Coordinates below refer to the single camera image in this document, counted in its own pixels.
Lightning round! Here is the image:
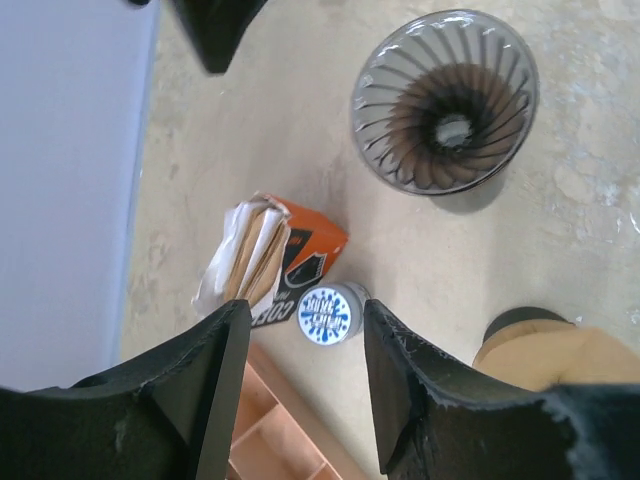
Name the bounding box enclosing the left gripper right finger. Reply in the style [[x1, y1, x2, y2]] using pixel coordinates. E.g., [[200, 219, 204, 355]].
[[364, 300, 639, 479]]

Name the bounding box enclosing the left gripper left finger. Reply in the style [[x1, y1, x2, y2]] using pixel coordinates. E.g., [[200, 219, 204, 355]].
[[1, 300, 251, 479]]

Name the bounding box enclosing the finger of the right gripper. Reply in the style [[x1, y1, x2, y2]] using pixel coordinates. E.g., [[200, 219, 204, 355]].
[[169, 0, 267, 74]]

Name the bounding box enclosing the brown paper coffee filter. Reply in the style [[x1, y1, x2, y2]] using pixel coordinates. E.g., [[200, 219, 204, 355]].
[[473, 319, 639, 392]]

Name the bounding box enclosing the smoky glass dripper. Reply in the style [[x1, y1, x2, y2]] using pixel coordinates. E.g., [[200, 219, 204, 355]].
[[351, 10, 539, 197]]

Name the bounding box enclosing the orange coffee filter box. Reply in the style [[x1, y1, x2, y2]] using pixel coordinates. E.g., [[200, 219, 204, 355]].
[[192, 193, 349, 328]]

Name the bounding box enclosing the pink plastic desk organizer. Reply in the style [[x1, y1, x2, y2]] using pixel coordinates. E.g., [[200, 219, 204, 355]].
[[227, 344, 366, 479]]

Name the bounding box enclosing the small blue white jar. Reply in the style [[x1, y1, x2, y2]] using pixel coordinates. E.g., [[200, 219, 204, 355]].
[[296, 282, 370, 346]]

